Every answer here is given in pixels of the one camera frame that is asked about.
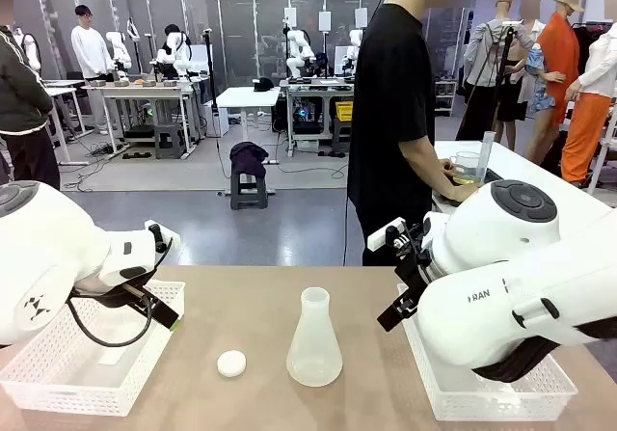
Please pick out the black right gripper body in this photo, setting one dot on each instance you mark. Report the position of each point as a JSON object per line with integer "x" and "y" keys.
{"x": 414, "y": 267}

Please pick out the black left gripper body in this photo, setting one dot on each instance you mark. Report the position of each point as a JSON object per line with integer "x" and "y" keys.
{"x": 130, "y": 292}

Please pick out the white round flask stopper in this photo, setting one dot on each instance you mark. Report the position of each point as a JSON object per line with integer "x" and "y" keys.
{"x": 231, "y": 364}

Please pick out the translucent plastic conical flask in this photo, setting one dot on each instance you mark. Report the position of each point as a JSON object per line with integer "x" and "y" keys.
{"x": 313, "y": 354}

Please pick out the clear plastic measuring beaker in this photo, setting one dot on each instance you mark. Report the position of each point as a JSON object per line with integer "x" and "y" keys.
{"x": 470, "y": 161}

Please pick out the white perforated plastic basket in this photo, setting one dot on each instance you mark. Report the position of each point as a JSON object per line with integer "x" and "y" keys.
{"x": 482, "y": 402}
{"x": 72, "y": 392}

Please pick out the clear plastic graduated cylinder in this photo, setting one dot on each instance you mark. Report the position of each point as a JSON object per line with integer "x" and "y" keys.
{"x": 488, "y": 151}

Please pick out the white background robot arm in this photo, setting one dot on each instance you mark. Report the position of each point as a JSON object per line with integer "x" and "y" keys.
{"x": 180, "y": 60}
{"x": 354, "y": 38}
{"x": 296, "y": 60}
{"x": 33, "y": 50}
{"x": 118, "y": 45}

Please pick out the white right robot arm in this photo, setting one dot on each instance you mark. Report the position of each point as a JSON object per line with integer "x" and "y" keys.
{"x": 506, "y": 305}

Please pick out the person's right forearm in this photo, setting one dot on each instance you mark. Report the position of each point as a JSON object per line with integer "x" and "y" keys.
{"x": 424, "y": 170}

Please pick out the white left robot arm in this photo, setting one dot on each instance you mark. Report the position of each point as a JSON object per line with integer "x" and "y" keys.
{"x": 48, "y": 248}

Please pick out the person's right hand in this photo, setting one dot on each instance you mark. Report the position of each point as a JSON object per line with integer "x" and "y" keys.
{"x": 464, "y": 194}

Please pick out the person's left hand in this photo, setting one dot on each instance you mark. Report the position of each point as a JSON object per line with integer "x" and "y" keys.
{"x": 447, "y": 167}

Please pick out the black rectangular tray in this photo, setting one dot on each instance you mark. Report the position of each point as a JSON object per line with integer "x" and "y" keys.
{"x": 494, "y": 176}

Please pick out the grey plastic stool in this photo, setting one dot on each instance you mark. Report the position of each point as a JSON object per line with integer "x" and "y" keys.
{"x": 248, "y": 203}

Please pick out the grey step stool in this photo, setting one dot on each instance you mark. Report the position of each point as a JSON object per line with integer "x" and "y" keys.
{"x": 171, "y": 129}

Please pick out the shoe rack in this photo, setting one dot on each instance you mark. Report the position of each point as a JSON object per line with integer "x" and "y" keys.
{"x": 446, "y": 98}

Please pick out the yellow plastic crate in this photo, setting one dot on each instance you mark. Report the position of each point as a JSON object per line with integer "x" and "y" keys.
{"x": 344, "y": 110}

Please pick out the dark bundled cloth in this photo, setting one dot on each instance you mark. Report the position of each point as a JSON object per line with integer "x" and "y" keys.
{"x": 248, "y": 158}

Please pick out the person in black t-shirt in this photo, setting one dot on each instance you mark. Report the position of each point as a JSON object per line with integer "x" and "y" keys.
{"x": 385, "y": 88}

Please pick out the white computer tower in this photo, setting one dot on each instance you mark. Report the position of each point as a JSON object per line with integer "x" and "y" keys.
{"x": 217, "y": 120}

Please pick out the grey framed workbench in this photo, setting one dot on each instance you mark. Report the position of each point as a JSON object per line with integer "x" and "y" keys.
{"x": 313, "y": 94}

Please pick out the white robot bench table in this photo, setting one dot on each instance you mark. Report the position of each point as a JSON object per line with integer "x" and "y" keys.
{"x": 140, "y": 91}

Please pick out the white office desk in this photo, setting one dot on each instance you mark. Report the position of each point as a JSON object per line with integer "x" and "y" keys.
{"x": 60, "y": 92}

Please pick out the mannequin with floral blue garment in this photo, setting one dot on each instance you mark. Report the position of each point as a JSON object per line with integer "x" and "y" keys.
{"x": 537, "y": 93}

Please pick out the mannequin in orange trousers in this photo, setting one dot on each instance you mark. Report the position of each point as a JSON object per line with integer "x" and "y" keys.
{"x": 588, "y": 132}

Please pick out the black tripod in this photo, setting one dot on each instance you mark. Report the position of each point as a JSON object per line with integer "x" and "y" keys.
{"x": 503, "y": 60}

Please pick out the white standing desk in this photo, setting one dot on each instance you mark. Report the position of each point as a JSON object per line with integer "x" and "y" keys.
{"x": 246, "y": 97}

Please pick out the person in dark jacket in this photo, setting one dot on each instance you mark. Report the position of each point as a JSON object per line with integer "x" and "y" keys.
{"x": 19, "y": 93}

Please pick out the mannequin in grey shirt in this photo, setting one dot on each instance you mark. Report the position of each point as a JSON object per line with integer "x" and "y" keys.
{"x": 484, "y": 50}

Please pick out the black cap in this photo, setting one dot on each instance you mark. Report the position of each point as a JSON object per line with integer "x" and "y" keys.
{"x": 262, "y": 85}

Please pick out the black pole stand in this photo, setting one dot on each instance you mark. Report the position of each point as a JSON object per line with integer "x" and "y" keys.
{"x": 208, "y": 64}

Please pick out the person in white shirt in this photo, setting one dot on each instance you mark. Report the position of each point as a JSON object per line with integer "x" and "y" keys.
{"x": 91, "y": 50}

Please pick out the mannequin in orange dress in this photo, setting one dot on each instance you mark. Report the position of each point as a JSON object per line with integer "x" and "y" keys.
{"x": 561, "y": 64}

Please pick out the white panel on pole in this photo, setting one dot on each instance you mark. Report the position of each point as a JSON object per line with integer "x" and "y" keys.
{"x": 325, "y": 21}
{"x": 290, "y": 18}
{"x": 361, "y": 18}

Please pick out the dark-haired person in black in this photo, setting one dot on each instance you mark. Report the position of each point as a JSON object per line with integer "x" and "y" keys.
{"x": 172, "y": 30}

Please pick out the rack of dark clothes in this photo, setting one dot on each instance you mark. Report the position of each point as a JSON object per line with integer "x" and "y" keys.
{"x": 585, "y": 40}

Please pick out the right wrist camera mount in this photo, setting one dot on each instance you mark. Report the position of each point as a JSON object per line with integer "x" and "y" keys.
{"x": 381, "y": 238}

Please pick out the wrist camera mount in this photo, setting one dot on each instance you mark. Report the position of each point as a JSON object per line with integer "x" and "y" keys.
{"x": 172, "y": 243}
{"x": 381, "y": 238}

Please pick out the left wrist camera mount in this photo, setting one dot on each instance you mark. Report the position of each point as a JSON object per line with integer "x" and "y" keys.
{"x": 172, "y": 243}

